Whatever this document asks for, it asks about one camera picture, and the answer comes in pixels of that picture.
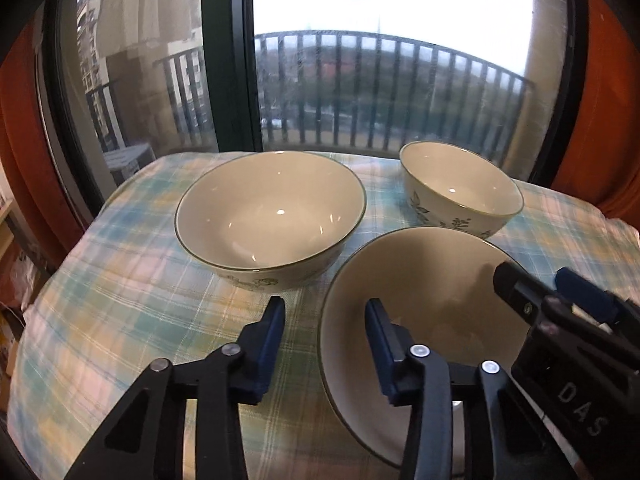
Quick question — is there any grey plastic stool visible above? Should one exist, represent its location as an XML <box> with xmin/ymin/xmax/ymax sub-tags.
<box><xmin>103</xmin><ymin>142</ymin><xmax>156</xmax><ymax>186</ymax></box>

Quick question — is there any dark balcony railing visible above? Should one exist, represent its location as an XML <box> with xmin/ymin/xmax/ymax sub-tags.
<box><xmin>85</xmin><ymin>30</ymin><xmax>536</xmax><ymax>156</ymax></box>

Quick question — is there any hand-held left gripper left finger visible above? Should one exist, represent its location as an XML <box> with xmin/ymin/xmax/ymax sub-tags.
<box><xmin>65</xmin><ymin>296</ymin><xmax>287</xmax><ymax>480</ymax></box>

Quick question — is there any white hanging garment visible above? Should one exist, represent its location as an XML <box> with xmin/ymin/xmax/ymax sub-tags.
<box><xmin>95</xmin><ymin>0</ymin><xmax>203</xmax><ymax>58</ymax></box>

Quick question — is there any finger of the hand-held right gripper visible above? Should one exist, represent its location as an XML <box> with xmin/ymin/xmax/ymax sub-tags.
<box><xmin>555</xmin><ymin>267</ymin><xmax>640</xmax><ymax>342</ymax></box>
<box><xmin>492</xmin><ymin>261</ymin><xmax>571</xmax><ymax>331</ymax></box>

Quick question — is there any beige floral ceramic bowl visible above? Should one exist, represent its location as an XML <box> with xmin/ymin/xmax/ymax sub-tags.
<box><xmin>174</xmin><ymin>150</ymin><xmax>368</xmax><ymax>295</ymax></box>
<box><xmin>318</xmin><ymin>226</ymin><xmax>538</xmax><ymax>480</ymax></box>
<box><xmin>399</xmin><ymin>140</ymin><xmax>524</xmax><ymax>239</ymax></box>

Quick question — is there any pastel plaid tablecloth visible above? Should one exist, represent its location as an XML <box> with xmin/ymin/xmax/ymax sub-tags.
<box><xmin>7</xmin><ymin>150</ymin><xmax>640</xmax><ymax>480</ymax></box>

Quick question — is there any orange curtain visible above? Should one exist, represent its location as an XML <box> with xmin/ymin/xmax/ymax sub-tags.
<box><xmin>0</xmin><ymin>35</ymin><xmax>96</xmax><ymax>271</ymax></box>
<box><xmin>550</xmin><ymin>0</ymin><xmax>640</xmax><ymax>221</ymax></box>

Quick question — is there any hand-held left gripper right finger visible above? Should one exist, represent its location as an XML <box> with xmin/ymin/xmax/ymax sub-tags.
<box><xmin>365</xmin><ymin>298</ymin><xmax>556</xmax><ymax>480</ymax></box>

